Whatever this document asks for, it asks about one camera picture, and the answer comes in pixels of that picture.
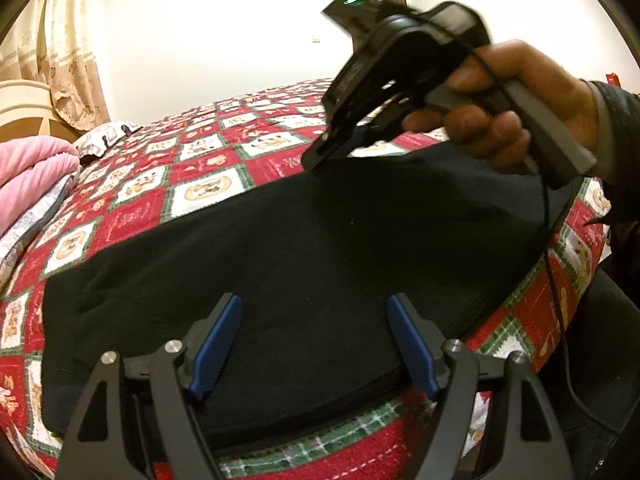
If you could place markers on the person's right hand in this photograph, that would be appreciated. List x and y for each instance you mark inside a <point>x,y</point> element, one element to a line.
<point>540,75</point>

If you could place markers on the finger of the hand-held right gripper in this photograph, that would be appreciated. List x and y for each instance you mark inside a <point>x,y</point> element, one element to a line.
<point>357,138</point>
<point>322,147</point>

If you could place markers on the cream round headboard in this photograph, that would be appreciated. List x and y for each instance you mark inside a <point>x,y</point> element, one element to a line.
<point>25,107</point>

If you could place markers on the black pants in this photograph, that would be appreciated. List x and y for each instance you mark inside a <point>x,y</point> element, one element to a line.
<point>300,260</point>

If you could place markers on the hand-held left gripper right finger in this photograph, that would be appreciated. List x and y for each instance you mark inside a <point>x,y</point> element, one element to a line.
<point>413,346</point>

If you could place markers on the pink folded blanket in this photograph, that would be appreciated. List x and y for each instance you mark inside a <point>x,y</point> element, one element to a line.
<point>30,170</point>

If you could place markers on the person's right forearm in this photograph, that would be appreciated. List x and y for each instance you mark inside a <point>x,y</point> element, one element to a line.
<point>617,130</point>

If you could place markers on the red printed patchwork bedspread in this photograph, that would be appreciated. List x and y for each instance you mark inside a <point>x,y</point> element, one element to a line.
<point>200,160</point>

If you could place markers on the pale floral pillow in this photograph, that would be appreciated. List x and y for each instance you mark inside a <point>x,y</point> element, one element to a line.
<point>30,230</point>

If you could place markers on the person's dark clothing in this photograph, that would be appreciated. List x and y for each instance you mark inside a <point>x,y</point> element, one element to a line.
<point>605,350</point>

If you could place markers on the white ruffled pillow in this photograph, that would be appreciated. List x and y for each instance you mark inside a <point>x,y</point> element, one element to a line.
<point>107,136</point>

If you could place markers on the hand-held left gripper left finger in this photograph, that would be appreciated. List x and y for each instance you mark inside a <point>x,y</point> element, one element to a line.
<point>220,341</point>

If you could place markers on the beige patterned curtain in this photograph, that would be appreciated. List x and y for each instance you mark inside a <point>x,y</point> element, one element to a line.
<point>60,35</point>

